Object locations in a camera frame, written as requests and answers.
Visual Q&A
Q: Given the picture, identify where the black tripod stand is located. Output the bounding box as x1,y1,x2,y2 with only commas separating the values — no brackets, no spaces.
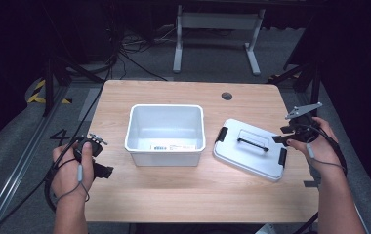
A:
268,60,322,118
41,55,105,118

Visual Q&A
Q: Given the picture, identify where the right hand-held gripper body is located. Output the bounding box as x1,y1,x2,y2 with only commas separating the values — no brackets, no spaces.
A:
284,101,324,144

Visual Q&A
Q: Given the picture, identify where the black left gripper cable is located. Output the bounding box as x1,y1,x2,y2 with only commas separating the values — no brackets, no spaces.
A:
43,137,84,214

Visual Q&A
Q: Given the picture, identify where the grey metal floor rail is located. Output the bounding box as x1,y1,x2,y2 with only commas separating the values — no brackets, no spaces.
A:
0,85,71,234

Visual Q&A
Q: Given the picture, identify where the grey wrist strap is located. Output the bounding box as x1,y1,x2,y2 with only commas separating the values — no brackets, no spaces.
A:
305,142,348,172
54,163,91,206

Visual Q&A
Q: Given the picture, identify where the white plastic storage box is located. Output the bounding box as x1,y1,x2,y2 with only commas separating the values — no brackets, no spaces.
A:
124,103,206,168

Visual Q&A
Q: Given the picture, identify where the white lid with black handle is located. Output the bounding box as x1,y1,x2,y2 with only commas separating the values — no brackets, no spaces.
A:
212,118,288,182

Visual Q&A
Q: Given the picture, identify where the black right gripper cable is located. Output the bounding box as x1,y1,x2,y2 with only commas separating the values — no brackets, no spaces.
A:
295,122,349,178

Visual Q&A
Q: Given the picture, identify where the grey left wrist strap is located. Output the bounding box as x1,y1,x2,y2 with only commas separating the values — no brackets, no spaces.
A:
54,163,91,206

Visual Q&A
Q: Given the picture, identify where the grey right wrist strap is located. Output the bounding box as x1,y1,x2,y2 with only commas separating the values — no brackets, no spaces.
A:
305,142,348,172

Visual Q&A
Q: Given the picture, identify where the person's right hand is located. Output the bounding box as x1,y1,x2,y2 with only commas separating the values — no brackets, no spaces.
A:
285,116,343,177

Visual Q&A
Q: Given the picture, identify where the white metal desk frame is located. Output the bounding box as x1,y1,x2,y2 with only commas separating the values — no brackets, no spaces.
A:
172,4,267,77

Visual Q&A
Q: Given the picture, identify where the person's left hand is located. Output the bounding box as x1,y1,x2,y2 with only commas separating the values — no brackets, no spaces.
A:
51,141,96,202

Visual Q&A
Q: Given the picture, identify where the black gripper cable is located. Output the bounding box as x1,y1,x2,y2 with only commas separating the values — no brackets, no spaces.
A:
295,122,349,178
43,137,84,214

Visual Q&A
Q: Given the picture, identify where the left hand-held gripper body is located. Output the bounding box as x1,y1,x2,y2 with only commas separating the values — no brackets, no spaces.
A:
73,132,109,163

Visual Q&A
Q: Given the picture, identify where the yellow and black floor tape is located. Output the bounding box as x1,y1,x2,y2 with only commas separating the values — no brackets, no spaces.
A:
26,79,73,105

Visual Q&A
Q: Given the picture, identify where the bundle of black floor cables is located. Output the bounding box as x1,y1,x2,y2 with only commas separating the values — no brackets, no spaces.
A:
108,25,175,82

